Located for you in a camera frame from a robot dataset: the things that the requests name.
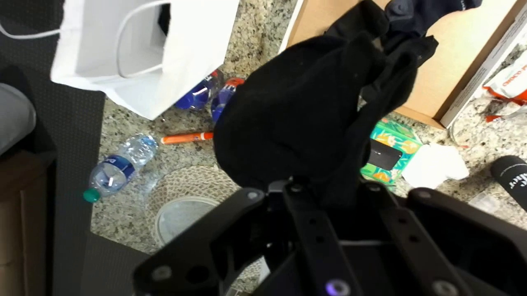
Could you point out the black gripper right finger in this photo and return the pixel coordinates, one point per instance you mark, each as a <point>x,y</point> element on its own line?
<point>449,247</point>

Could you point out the green tissue box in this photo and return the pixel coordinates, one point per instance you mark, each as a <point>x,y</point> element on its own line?
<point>392,146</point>

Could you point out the white crumpled napkin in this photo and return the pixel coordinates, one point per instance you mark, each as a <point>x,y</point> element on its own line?
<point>431,164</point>

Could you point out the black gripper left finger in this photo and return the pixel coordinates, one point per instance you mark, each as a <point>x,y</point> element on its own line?
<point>281,225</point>

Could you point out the red white snack bag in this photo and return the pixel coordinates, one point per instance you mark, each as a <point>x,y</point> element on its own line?
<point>510,80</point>

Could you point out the black sock pile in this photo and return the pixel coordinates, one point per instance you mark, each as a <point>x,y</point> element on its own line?
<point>308,112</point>

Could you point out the clear water bottle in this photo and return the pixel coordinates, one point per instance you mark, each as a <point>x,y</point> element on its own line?
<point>118,168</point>

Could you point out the white paper bag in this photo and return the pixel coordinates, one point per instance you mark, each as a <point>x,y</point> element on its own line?
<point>143,54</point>

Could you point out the round woven placemat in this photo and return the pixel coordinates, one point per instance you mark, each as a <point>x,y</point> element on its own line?
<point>194,181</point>

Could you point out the cardboard tray box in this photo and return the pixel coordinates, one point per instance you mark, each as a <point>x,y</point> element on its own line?
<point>467,44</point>

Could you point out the white plate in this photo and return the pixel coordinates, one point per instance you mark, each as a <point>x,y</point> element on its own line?
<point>179,214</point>

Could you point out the black sock long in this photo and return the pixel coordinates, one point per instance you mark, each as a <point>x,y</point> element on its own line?
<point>416,16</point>

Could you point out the dark sauce bottle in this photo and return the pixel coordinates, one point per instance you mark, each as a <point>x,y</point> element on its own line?
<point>510,173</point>

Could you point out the orange pen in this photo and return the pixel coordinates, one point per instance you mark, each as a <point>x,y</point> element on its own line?
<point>178,138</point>

